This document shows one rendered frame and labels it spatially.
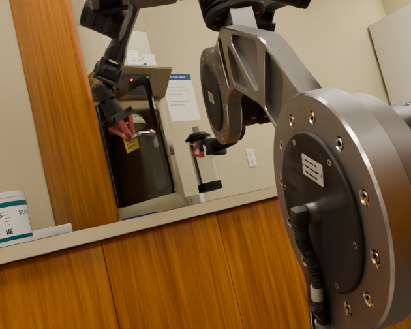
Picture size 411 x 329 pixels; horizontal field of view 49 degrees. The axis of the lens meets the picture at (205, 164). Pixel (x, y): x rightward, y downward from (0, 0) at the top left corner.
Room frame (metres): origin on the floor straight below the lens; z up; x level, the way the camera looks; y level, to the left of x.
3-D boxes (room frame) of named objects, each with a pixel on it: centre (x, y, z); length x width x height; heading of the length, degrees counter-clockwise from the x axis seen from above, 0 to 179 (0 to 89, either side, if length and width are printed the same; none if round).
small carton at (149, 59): (1.78, 0.13, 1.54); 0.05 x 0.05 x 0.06; 46
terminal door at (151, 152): (1.55, 0.23, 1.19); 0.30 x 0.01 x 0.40; 46
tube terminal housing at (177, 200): (1.86, 0.31, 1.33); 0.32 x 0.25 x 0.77; 131
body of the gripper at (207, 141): (1.77, -0.07, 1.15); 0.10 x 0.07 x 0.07; 132
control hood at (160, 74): (1.73, 0.20, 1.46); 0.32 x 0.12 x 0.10; 131
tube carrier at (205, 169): (1.85, 0.00, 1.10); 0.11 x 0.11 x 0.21
